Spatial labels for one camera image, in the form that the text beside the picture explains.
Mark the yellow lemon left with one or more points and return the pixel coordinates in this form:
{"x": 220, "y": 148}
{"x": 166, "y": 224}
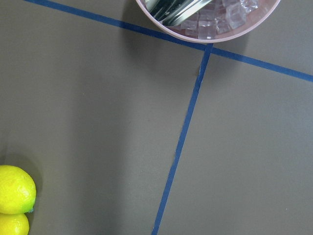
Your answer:
{"x": 14, "y": 224}

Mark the yellow lemon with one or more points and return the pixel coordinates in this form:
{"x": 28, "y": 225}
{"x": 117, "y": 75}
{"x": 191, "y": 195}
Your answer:
{"x": 17, "y": 190}
{"x": 14, "y": 224}

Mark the metal scoop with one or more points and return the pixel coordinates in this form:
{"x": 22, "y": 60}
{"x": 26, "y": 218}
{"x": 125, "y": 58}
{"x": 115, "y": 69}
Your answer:
{"x": 174, "y": 12}

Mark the pink bowl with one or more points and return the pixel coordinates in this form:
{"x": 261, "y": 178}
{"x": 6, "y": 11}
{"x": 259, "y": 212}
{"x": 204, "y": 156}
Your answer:
{"x": 254, "y": 19}

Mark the yellow lemon right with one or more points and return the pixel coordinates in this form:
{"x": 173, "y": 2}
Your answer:
{"x": 17, "y": 190}

